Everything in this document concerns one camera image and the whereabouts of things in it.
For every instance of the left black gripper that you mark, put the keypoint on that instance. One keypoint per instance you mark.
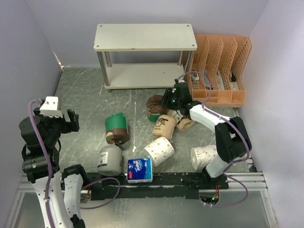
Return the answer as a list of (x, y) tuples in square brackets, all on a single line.
[(66, 125)]

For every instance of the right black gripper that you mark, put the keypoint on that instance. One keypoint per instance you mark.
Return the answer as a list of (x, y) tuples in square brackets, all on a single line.
[(165, 102)]

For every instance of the green brown paper roll labelled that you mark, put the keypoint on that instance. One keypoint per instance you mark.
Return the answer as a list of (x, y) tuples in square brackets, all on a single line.
[(154, 109)]

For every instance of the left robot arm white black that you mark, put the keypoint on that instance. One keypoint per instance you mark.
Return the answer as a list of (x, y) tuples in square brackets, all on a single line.
[(58, 193)]

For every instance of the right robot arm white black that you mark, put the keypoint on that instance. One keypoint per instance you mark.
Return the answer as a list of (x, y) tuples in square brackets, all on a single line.
[(232, 141)]

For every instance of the beige two-tier shelf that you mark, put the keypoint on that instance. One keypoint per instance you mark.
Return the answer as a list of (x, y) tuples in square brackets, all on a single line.
[(143, 38)]

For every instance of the tan barcode paper roll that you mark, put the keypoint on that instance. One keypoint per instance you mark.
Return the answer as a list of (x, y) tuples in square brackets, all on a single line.
[(182, 122)]

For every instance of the tan cartoon paper roll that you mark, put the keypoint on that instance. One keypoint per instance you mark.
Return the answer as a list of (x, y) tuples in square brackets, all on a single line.
[(164, 127)]

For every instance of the green brown paper roll left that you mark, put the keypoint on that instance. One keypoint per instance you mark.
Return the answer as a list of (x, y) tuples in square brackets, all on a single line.
[(116, 129)]

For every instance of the white dotted paper roll centre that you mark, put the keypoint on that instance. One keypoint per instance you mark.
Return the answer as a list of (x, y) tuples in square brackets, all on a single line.
[(159, 151)]

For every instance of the white dotted paper roll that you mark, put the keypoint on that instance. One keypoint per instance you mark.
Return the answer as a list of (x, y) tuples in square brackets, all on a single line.
[(159, 151), (202, 156)]

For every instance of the grey wrapped paper roll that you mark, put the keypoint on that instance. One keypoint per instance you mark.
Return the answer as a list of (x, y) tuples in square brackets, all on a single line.
[(110, 161)]

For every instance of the white dotted paper roll right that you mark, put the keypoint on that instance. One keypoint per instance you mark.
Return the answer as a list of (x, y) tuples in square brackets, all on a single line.
[(202, 156)]

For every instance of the orange plastic file organizer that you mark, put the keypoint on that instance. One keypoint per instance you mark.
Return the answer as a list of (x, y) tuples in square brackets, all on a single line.
[(218, 65)]

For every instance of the blue Tempo tissue pack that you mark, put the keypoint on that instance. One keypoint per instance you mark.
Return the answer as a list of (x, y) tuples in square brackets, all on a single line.
[(139, 170)]

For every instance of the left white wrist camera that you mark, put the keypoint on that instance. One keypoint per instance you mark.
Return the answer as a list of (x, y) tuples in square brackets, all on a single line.
[(51, 107)]

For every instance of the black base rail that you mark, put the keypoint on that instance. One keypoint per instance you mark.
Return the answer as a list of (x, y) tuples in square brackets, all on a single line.
[(179, 184)]

